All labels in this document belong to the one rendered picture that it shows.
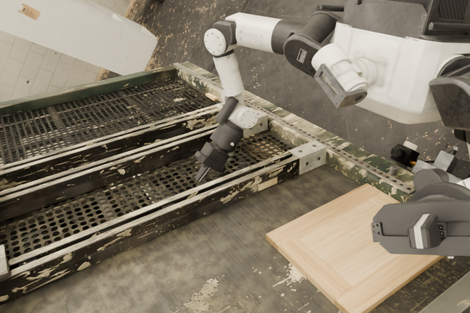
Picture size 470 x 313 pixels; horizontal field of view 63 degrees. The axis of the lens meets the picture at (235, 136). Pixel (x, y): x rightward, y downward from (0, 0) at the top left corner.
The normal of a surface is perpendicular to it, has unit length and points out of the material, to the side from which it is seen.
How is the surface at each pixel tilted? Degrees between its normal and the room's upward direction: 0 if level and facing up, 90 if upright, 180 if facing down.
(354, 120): 0
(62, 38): 90
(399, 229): 16
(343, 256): 57
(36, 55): 90
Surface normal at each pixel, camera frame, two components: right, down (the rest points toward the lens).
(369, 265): -0.04, -0.88
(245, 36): -0.61, 0.45
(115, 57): 0.49, 0.47
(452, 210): -0.59, -0.05
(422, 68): -0.27, 0.35
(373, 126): -0.73, -0.24
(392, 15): -0.84, 0.14
